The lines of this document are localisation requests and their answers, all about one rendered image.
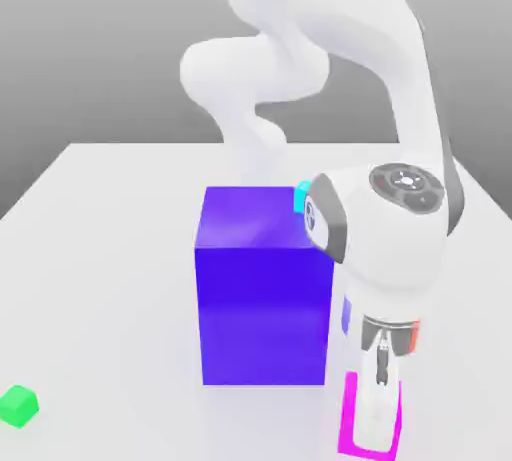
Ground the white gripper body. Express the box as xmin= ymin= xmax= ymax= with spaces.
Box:
xmin=352 ymin=364 xmax=402 ymax=453

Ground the small magenta cube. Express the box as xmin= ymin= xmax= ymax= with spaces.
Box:
xmin=337 ymin=370 xmax=404 ymax=461

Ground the small cyan cube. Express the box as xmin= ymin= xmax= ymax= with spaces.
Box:
xmin=293 ymin=180 xmax=314 ymax=215

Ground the small green cube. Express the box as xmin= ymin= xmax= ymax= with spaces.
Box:
xmin=0 ymin=384 xmax=41 ymax=430

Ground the large blue box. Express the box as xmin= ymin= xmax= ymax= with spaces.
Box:
xmin=193 ymin=185 xmax=336 ymax=387

